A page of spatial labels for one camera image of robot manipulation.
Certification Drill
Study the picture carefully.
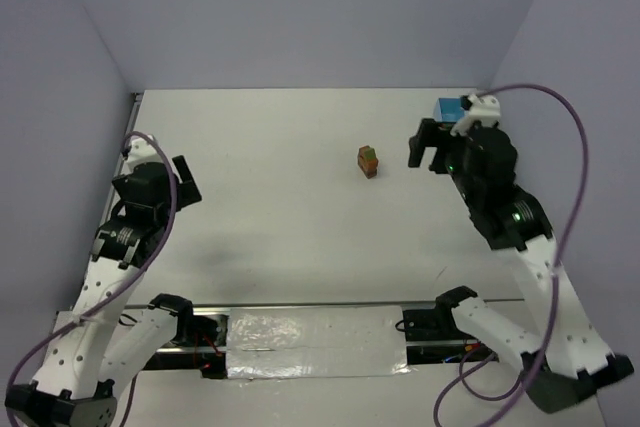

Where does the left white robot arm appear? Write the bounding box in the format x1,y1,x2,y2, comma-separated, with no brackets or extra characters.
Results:
5,156,202,426

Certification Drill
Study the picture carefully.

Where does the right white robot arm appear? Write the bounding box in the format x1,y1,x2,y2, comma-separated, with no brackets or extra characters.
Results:
403,118,634,414

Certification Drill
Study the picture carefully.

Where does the aluminium mounting rail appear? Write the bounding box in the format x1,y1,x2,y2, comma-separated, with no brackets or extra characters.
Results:
124,300,501,348

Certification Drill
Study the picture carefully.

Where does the blue plastic box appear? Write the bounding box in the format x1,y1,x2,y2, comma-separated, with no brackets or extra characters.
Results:
433,97,465,123

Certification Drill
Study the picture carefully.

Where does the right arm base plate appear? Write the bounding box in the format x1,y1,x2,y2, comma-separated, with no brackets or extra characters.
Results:
395,307,476,342

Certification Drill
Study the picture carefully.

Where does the silver tape sheet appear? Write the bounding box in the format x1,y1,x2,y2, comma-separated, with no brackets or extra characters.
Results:
226,306,410,380

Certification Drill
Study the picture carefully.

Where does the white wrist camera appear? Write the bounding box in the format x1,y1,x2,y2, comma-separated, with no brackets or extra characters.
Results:
120,134,162,174
450,94,501,137

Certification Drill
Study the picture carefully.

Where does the orange arch block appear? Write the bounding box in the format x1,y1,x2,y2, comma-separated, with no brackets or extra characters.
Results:
358,156,379,179

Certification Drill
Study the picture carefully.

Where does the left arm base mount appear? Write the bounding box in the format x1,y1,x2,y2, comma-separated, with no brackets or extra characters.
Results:
175,314,229,380

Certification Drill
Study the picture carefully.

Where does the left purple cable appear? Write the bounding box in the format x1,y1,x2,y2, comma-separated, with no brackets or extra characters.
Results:
4,131,179,427

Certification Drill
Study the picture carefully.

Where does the green wedge block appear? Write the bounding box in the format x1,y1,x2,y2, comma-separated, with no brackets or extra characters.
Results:
358,145,377,162

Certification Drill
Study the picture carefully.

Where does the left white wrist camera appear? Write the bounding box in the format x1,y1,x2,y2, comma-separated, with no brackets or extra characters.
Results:
120,134,162,174

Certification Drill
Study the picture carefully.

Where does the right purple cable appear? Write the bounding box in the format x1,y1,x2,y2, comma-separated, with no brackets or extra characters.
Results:
432,84,590,427

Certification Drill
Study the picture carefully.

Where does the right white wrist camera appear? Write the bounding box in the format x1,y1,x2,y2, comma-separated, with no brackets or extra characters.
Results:
450,94,501,137

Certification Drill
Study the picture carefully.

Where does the purple cable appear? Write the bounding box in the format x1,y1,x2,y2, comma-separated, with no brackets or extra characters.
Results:
4,131,179,427
432,84,590,427

